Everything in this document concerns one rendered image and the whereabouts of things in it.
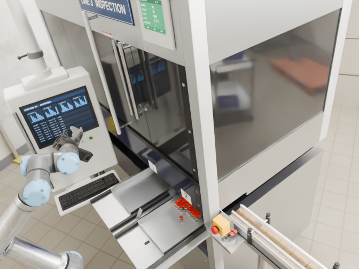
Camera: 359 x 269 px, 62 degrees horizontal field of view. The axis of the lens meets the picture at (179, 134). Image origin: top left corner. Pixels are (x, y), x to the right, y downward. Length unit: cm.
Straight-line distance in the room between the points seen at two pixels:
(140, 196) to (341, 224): 177
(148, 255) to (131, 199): 41
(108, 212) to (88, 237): 114
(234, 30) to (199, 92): 26
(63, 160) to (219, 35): 70
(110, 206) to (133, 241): 31
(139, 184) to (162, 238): 46
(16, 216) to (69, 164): 23
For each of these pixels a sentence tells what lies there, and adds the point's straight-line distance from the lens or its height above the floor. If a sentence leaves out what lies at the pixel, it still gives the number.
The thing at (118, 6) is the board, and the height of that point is 197.
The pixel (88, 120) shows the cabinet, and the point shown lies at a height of 124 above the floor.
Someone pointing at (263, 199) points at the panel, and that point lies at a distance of 187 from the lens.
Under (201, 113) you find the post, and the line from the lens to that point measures 115.
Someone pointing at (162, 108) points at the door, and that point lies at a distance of 142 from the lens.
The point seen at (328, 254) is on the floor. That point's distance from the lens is 276.
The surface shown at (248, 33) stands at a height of 186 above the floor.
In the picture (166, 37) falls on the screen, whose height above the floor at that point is 190.
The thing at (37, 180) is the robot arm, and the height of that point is 162.
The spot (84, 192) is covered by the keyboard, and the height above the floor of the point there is 83.
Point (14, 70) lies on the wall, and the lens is 425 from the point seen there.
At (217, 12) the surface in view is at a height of 197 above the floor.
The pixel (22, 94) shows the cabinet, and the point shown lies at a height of 155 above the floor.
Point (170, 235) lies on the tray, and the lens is 169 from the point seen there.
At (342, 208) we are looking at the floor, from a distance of 309.
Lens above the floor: 222
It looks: 35 degrees down
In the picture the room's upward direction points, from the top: 9 degrees counter-clockwise
